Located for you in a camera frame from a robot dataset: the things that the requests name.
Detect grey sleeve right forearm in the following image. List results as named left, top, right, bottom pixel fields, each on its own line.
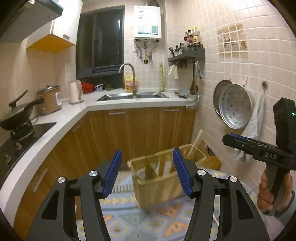
left=274, top=190, right=296, bottom=226

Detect wooden kitchen cabinets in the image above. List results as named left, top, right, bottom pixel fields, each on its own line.
left=13, top=106, right=195, bottom=239

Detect person's right hand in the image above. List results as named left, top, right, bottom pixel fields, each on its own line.
left=257, top=169, right=293, bottom=213

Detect grey hanging towel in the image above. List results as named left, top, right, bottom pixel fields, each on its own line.
left=233, top=92, right=265, bottom=164

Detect perforated metal steamer tray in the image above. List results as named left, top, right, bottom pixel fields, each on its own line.
left=219, top=83, right=253, bottom=130

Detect chopstick standing in basket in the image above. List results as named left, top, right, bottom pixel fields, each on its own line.
left=186, top=130, right=203, bottom=159

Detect blue patterned rug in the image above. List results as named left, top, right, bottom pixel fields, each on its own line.
left=76, top=169, right=260, bottom=241

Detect hanging metal ladle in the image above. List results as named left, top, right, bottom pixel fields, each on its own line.
left=185, top=61, right=200, bottom=111

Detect black gas stove top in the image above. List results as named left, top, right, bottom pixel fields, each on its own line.
left=0, top=122, right=56, bottom=186

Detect beige slotted utensil basket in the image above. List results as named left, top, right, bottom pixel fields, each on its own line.
left=127, top=143, right=207, bottom=210

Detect stainless steel sink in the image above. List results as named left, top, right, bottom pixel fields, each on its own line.
left=97, top=92, right=168, bottom=102

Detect white countertop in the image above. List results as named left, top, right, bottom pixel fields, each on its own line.
left=1, top=92, right=185, bottom=225

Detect black wok with lid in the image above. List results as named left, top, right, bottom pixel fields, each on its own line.
left=0, top=90, right=44, bottom=131

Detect green hanging brush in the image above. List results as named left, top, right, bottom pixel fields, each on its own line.
left=159, top=63, right=165, bottom=92

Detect brown rice cooker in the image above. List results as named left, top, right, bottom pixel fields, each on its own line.
left=36, top=85, right=62, bottom=115

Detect pink electric kettle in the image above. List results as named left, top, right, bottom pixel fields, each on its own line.
left=69, top=80, right=84, bottom=104

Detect red basket on sill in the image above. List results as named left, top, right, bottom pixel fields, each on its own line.
left=81, top=82, right=95, bottom=94

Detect yellow detergent bottle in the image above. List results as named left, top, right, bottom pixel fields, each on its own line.
left=125, top=75, right=138, bottom=92

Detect white mug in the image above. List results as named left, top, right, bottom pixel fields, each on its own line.
left=95, top=84, right=104, bottom=92

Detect white gas water heater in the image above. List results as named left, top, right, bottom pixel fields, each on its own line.
left=132, top=6, right=162, bottom=40

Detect dark window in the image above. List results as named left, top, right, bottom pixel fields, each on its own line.
left=76, top=6, right=125, bottom=79

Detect range hood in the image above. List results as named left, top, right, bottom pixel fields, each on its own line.
left=1, top=1, right=64, bottom=42

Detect black wall spice shelf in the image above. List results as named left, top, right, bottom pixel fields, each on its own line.
left=168, top=48, right=205, bottom=65

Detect white wall cabinet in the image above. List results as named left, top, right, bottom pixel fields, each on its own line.
left=27, top=0, right=83, bottom=54

